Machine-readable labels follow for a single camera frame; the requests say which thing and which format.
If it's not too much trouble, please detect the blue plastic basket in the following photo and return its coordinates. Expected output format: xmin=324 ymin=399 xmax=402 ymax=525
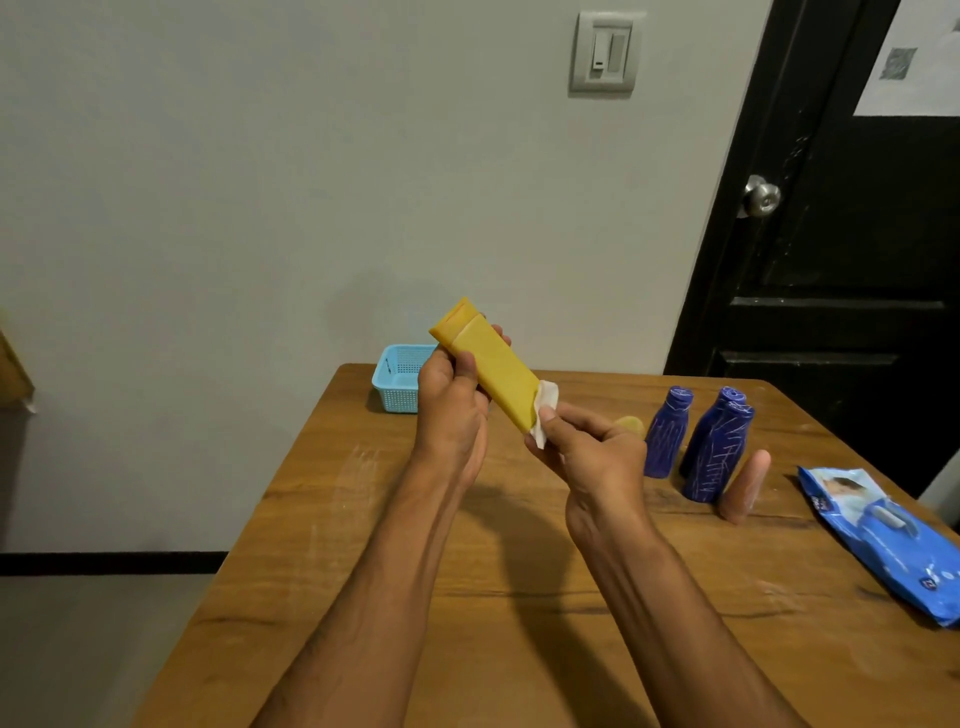
xmin=371 ymin=344 xmax=440 ymax=415

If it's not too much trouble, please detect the black panel door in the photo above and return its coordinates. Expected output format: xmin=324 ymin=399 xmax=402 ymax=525
xmin=663 ymin=0 xmax=960 ymax=500

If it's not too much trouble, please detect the grey wall light switch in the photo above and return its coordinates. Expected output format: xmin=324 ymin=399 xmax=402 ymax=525
xmin=568 ymin=9 xmax=648 ymax=97

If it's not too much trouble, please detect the person's left hand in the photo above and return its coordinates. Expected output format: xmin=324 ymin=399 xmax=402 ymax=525
xmin=414 ymin=323 xmax=513 ymax=489

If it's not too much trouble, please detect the wooden table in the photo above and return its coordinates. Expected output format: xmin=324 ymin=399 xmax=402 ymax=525
xmin=131 ymin=363 xmax=960 ymax=728

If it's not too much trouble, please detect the black baseboard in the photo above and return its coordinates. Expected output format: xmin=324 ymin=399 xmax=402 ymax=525
xmin=0 ymin=551 xmax=229 ymax=577

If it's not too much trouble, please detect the peach pink bottle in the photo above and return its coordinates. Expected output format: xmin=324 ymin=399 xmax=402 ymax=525
xmin=716 ymin=449 xmax=772 ymax=526

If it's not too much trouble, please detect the brown wooden board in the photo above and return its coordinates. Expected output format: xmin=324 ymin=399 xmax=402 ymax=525
xmin=0 ymin=329 xmax=37 ymax=415

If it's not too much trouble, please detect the silver door knob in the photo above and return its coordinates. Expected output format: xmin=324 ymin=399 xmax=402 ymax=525
xmin=738 ymin=174 xmax=783 ymax=220

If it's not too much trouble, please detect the blue wet wipes pack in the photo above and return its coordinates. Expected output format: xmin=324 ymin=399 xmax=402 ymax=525
xmin=797 ymin=466 xmax=960 ymax=629

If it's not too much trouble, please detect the white paper sheet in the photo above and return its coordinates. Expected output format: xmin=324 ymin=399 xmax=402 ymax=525
xmin=854 ymin=0 xmax=960 ymax=118

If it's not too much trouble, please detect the small blue patterned bottle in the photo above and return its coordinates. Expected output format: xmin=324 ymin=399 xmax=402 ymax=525
xmin=643 ymin=386 xmax=695 ymax=480

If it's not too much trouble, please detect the person's left forearm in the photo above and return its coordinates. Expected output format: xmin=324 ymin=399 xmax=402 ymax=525
xmin=251 ymin=464 xmax=489 ymax=728

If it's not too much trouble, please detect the person's right forearm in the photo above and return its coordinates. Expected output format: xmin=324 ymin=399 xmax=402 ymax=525
xmin=566 ymin=509 xmax=808 ymax=728

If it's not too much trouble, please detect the yellow capped bottle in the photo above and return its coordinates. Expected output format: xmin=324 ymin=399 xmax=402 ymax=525
xmin=428 ymin=297 xmax=543 ymax=436

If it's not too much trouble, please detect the person's right hand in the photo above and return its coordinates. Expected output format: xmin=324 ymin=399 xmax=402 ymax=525
xmin=524 ymin=402 xmax=650 ymax=541

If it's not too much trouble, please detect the white wipe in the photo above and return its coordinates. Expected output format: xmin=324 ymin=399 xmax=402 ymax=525
xmin=527 ymin=380 xmax=561 ymax=451

